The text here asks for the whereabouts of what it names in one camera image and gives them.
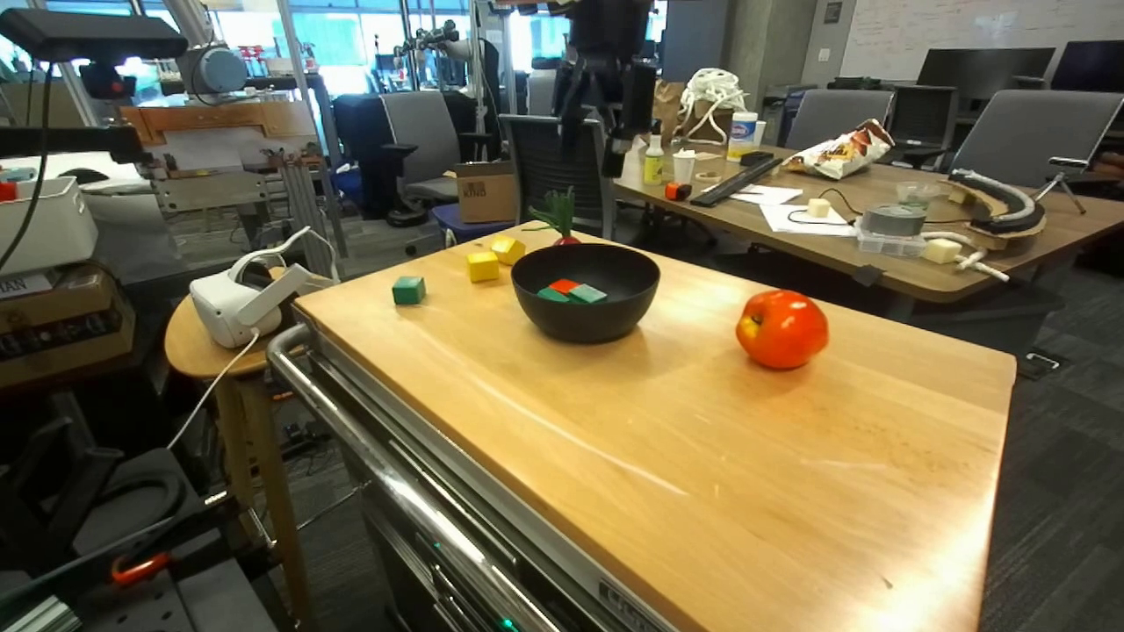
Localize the white paper sheet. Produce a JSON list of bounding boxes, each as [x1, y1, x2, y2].
[[731, 180, 810, 211], [754, 198, 869, 242]]

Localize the yellow wooden block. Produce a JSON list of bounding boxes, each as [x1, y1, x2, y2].
[[487, 230, 530, 266], [462, 247, 507, 289]]

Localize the dark mesh office chair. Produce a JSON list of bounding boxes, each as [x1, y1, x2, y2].
[[500, 110, 622, 239]]

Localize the black bowl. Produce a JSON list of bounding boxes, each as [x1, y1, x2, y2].
[[510, 239, 665, 349]]

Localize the white VR headset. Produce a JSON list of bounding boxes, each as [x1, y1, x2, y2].
[[186, 226, 342, 352]]

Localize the grey cylinder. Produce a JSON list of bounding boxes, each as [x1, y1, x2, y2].
[[180, 43, 254, 99]]

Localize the black horizontal bar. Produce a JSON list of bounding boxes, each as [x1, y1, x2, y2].
[[0, 124, 152, 161]]

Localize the brown office table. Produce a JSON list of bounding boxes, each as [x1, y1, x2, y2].
[[605, 124, 1124, 309]]

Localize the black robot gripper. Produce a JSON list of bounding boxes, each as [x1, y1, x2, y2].
[[550, 0, 660, 161]]

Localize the chrome cart handle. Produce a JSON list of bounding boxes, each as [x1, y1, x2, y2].
[[265, 318, 568, 632]]

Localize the clear plastic container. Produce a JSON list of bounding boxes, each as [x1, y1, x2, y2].
[[855, 226, 937, 263]]

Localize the black white curved hose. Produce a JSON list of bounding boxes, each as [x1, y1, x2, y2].
[[944, 164, 1049, 239]]

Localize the white power adapter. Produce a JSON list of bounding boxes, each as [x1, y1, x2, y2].
[[918, 230, 1013, 289]]

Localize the wooden workbench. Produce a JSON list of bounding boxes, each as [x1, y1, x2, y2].
[[117, 95, 344, 222]]

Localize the black flat panel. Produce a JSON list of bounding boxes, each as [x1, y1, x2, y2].
[[0, 7, 194, 63]]

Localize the steel tool cart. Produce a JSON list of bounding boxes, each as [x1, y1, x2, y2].
[[279, 318, 680, 632]]

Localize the chips bag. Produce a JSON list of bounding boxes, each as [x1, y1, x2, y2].
[[782, 117, 899, 182]]

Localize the orange clamp handle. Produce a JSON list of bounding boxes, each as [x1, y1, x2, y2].
[[108, 549, 174, 591]]

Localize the white box device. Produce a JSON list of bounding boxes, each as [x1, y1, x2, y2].
[[0, 172, 104, 280]]

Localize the white bottle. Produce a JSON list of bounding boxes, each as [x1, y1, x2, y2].
[[723, 110, 767, 164]]

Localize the yellow bottle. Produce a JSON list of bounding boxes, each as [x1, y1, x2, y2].
[[639, 138, 670, 194]]

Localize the white coiled cable bundle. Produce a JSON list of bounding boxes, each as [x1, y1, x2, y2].
[[673, 63, 752, 148]]

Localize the white headset cable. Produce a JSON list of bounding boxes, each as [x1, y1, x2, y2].
[[161, 331, 261, 455]]

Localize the round wooden stool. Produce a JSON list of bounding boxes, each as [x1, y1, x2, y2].
[[161, 291, 323, 632]]

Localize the cardboard box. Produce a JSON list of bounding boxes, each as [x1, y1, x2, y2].
[[454, 159, 523, 227]]

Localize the brown box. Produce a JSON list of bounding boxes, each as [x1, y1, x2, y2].
[[0, 263, 142, 393]]

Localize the long black bar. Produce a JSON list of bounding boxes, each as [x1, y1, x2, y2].
[[686, 148, 794, 211]]

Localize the grey office chair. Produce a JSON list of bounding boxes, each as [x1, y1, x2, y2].
[[377, 86, 468, 218], [949, 86, 1124, 201], [523, 69, 563, 118], [782, 84, 899, 151]]

